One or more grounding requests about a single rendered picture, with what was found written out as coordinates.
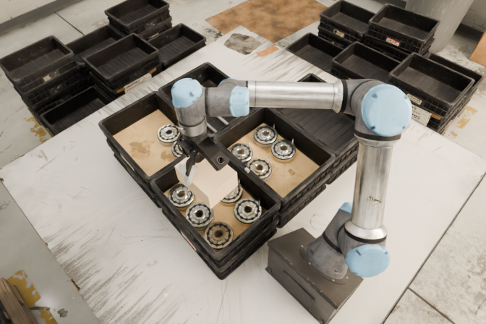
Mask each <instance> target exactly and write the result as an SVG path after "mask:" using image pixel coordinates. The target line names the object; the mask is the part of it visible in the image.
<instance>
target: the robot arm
mask: <svg viewBox="0 0 486 324"><path fill-rule="evenodd" d="M171 94H172V98H173V101H172V102H173V105H174V108H175V112H176V117H177V119H178V123H177V124H178V127H179V130H180V131H181V132H182V135H181V136H180V137H179V138H178V139H177V140H176V142H177V145H178V149H179V151H180V152H181V153H182V154H184V155H185V156H186V157H187V158H189V157H190V158H189V159H187V160H186V163H185V164H183V163H180V164H179V170H180V171H181V173H182V174H183V176H184V179H185V184H186V185H187V186H189V185H191V183H192V180H193V178H194V174H195V172H196V170H197V166H196V165H195V163H201V161H203V160H204V159H206V160H207V161H208V163H209V164H210V165H211V166H212V167H213V168H214V169H215V170H216V171H220V170H221V169H222V168H223V167H224V166H226V165H227V164H228V163H229V159H228V158H227V156H226V155H225V154H224V153H223V152H222V150H221V148H220V146H219V145H218V144H217V143H216V142H214V141H213V140H212V139H211V138H210V137H209V136H208V134H207V133H206V132H207V122H206V117H212V116H234V117H238V116H246V115H248V113H249V112H250V107H274V108H322V109H333V110H334V111H335V112H336V113H345V114H351V115H353V116H355V117H356V119H355V127H354V135H355V136H356V137H357V138H358V140H359V149H358V156H357V169H356V176H355V183H354V196H353V203H351V202H345V203H344V204H343V205H342V206H341V207H340V208H339V209H338V211H337V213H336V214H335V215H334V217H333V218H332V220H331V222H330V223H329V224H328V226H327V227H326V228H325V230H324V232H323V233H322V234H321V235H320V236H319V237H318V238H316V239H314V240H313V241H311V242H310V243H309V244H308V245H307V246H306V248H305V250H304V251H305V254H306V256H307V258H308V260H309V261H310V262H311V263H312V264H313V265H314V266H315V267H316V268H317V269H318V270H319V271H321V272H322V273H324V274H326V275H327V276H329V277H331V278H335V279H342V278H343V277H344V276H345V274H346V272H347V269H348V267H349V269H350V271H351V272H352V273H354V274H355V275H357V276H361V277H365V278H369V277H373V276H377V275H379V274H380V273H382V272H384V271H385V270H386V269H387V267H388V266H389V264H390V255H389V252H388V250H387V249H386V248H385V244H386V239H387V233H388V230H387V228H386V227H385V226H384V225H383V216H384V210H385V201H386V195H387V189H388V180H389V174H390V168H391V159H392V152H393V145H394V143H396V142H398V141H399V140H400V139H401V133H402V131H403V129H404V128H405V127H407V126H408V125H409V122H410V121H411V118H412V104H411V102H410V100H409V98H408V97H407V95H406V94H405V93H403V92H402V91H401V90H400V89H398V88H397V87H395V86H393V85H388V84H386V83H384V82H381V81H379V80H374V79H360V80H337V81H336V82H335V83H328V82H279V81H254V80H236V79H234V78H228V79H225V80H223V81H222V82H220V83H219V85H218V87H217V88H202V87H201V86H200V83H199V82H198V81H197V80H193V79H191V78H184V79H181V80H179V81H177V82H176V83H175V84H174V85H173V87H172V89H171ZM179 145H180V146H181V147H182V150H181V149H180V147H179Z"/></svg>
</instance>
